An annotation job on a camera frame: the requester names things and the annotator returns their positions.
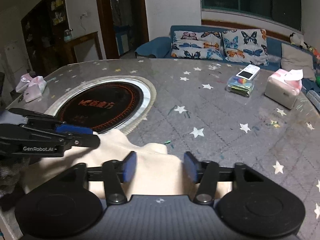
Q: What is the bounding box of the round black induction cooktop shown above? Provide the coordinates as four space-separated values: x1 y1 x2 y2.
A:
45 76 157 135

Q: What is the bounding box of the pink tissue packet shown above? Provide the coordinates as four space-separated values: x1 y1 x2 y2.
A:
15 73 47 103

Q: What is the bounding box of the dark shelf cabinet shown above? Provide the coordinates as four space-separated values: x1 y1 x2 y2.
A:
21 0 72 78

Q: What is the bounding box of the plain grey cushion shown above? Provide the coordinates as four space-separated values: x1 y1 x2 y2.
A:
280 43 316 82

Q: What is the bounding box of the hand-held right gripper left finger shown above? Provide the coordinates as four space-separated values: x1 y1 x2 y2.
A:
56 152 137 205

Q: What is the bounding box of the clear box of colourful items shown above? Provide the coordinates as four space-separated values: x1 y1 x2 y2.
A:
226 76 255 97

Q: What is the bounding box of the wooden side table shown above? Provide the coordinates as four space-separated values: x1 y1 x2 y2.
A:
62 31 103 64

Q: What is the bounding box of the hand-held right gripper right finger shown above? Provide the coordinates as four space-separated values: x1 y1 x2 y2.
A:
184 152 265 204

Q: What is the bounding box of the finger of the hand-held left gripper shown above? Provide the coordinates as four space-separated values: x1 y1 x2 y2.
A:
65 134 100 147
9 108 93 135

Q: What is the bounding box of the white remote control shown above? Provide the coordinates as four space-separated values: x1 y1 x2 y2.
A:
236 64 260 81

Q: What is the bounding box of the pale blue cabinet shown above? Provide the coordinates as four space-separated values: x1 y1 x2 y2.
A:
116 26 133 55

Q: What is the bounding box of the beige tissue box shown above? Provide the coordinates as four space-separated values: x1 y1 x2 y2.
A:
264 69 304 110

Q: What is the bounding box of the blue sofa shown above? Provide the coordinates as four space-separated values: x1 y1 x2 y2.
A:
135 25 320 95

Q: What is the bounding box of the orange plush toy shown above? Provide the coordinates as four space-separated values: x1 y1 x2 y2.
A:
306 45 320 58

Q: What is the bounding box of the cream sweatshirt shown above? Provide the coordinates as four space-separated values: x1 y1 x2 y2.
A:
24 129 234 200

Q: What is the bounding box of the white refrigerator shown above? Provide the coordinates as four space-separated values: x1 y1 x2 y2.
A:
4 40 27 90

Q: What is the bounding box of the grey star tablecloth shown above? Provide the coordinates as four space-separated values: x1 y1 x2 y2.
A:
0 57 320 240

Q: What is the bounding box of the white and black plush toy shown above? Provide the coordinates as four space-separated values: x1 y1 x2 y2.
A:
289 33 308 48

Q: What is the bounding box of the wide butterfly print cushion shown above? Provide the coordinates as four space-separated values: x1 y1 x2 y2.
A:
171 31 223 60

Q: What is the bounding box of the brown framed doorway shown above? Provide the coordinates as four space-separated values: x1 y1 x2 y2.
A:
94 0 149 59

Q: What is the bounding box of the patterned sofa cover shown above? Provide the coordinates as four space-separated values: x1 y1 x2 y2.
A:
306 90 320 112

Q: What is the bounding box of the square butterfly print cushion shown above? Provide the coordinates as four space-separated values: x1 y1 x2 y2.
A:
222 29 269 67

